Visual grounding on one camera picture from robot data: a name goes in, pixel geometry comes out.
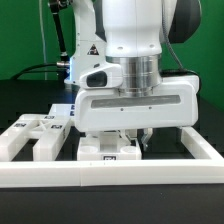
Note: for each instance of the white chair seat part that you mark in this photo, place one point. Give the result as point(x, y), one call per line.
point(110, 150)

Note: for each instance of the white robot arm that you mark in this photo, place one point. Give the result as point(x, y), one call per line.
point(132, 34)

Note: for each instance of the white base tag sheet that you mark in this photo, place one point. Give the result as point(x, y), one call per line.
point(62, 110)

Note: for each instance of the white chair back part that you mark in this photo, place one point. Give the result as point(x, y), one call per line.
point(49, 131)

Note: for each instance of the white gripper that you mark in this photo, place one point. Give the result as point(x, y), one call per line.
point(100, 107)

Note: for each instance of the white U-shaped obstacle fence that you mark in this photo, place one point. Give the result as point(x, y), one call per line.
point(205, 166)

